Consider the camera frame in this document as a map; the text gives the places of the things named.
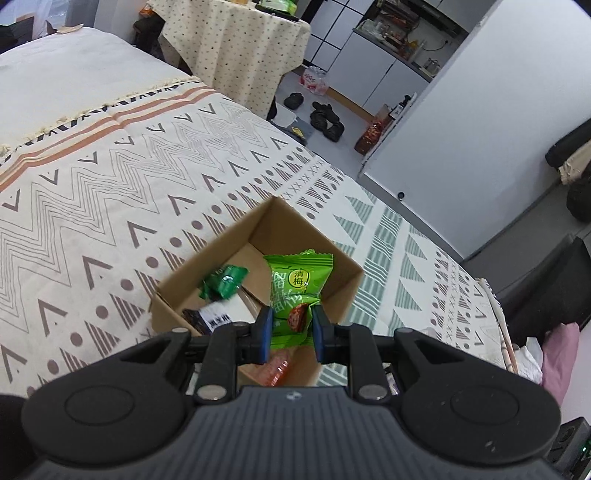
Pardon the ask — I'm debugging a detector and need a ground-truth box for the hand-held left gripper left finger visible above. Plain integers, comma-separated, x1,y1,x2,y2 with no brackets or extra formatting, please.
117,306,274,407

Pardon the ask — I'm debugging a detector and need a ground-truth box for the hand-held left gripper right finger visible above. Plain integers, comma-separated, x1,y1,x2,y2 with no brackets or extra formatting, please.
311,305,465,407

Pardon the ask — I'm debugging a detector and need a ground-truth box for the orange red snack packet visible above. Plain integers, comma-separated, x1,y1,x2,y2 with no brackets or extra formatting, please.
263,349,293,387

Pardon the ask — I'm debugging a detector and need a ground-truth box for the black and white snack packet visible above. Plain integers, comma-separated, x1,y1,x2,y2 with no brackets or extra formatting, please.
182,300,257,335

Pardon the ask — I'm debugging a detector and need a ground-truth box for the light green candy packet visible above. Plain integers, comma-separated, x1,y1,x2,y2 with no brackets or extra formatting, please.
263,249,334,352

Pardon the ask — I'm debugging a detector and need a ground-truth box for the dark green candy packet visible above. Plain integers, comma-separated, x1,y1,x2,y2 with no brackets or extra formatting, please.
198,264,249,302

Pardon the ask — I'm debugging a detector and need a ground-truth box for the brown cardboard box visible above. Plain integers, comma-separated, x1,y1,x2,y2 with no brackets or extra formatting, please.
150,196,365,388

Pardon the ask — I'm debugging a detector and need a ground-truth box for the pink pillow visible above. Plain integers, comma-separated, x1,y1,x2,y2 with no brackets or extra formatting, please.
540,322,581,402

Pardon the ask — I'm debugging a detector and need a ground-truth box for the white plastic bag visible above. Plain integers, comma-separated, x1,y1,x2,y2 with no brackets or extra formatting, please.
508,337,546,384

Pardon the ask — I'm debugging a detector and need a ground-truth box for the black chair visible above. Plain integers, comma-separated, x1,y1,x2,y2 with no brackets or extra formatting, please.
499,233,591,342

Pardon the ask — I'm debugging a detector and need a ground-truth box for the patterned fringed blanket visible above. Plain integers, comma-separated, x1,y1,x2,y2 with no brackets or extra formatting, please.
0,76,518,398

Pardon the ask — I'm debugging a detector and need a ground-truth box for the red brown drink bottle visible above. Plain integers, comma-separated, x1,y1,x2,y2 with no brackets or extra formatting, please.
355,104,391,155

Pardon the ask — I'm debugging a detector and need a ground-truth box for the hanging black bag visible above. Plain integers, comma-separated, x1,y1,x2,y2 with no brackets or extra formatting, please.
566,173,591,222

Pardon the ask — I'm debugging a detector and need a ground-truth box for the pink water bottle pack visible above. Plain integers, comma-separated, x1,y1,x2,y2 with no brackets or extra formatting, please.
299,66,331,96

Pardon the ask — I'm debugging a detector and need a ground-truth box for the hanging beige garment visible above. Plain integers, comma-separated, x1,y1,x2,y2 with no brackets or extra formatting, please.
556,150,591,185

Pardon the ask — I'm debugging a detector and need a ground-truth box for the white kitchen cabinet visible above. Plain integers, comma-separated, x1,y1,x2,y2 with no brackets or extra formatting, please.
323,30,430,112

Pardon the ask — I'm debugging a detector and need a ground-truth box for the round table with dotted tablecloth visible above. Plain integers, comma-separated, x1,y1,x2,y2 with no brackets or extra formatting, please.
148,0,311,120

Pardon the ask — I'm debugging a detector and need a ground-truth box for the hanging black jacket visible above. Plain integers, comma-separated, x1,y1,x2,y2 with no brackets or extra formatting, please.
545,119,591,168

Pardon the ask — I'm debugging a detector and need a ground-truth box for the glass pane door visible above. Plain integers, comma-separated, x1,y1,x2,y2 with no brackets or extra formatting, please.
302,0,375,70

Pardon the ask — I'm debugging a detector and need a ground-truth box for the black clothes pile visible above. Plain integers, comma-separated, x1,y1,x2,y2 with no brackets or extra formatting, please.
131,11,167,63

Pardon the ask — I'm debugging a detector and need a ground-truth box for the kitchen shelf with bottles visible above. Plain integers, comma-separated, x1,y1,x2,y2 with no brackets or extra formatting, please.
353,0,467,79

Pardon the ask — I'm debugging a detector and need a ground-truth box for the white bed sheet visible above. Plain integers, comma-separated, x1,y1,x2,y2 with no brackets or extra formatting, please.
0,27,195,153

